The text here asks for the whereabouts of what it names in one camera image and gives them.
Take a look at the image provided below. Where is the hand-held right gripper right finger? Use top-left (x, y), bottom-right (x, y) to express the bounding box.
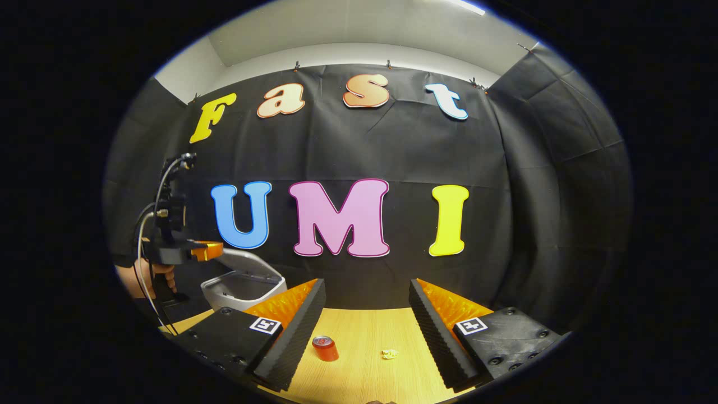
top-left (408, 279), bottom-right (564, 393)

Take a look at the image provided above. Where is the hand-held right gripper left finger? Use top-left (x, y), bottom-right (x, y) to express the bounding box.
top-left (171, 278), bottom-right (327, 392)

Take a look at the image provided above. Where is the red pop can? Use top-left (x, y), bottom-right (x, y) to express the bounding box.
top-left (312, 336), bottom-right (339, 362)

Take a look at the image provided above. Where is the white desktop garbage bin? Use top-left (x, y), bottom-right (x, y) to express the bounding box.
top-left (201, 249), bottom-right (288, 313)

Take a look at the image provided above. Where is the wooden desktop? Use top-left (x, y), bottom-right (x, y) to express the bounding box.
top-left (160, 307), bottom-right (494, 404)

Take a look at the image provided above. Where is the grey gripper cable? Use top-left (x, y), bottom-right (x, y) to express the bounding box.
top-left (134, 156), bottom-right (188, 337)

